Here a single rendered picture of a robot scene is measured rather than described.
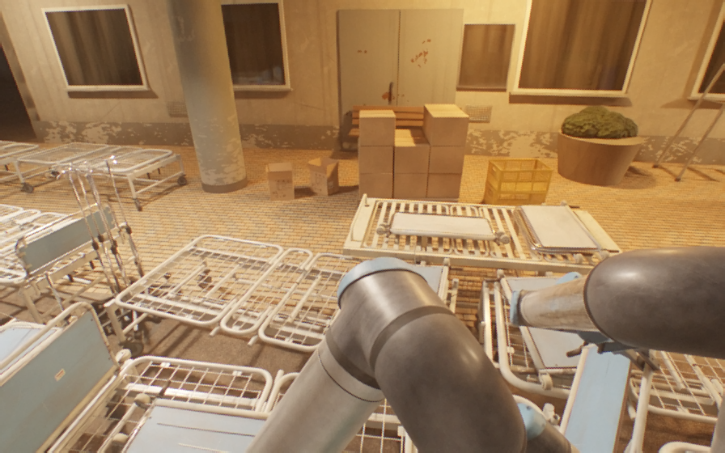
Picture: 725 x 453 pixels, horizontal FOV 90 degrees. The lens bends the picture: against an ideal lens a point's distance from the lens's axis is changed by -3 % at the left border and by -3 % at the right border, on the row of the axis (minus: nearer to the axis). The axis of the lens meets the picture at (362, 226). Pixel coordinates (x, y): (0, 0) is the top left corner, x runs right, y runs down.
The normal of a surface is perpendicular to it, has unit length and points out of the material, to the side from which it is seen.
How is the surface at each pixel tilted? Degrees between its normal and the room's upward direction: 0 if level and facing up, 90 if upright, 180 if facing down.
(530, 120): 90
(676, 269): 40
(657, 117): 90
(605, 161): 101
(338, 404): 72
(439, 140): 90
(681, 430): 0
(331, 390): 63
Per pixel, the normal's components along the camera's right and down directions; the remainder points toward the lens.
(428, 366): -0.24, -0.37
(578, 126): -0.66, 0.06
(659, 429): 0.00, -0.89
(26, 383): 0.99, 0.06
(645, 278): -0.78, -0.49
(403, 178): 0.00, 0.46
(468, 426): -0.01, -0.05
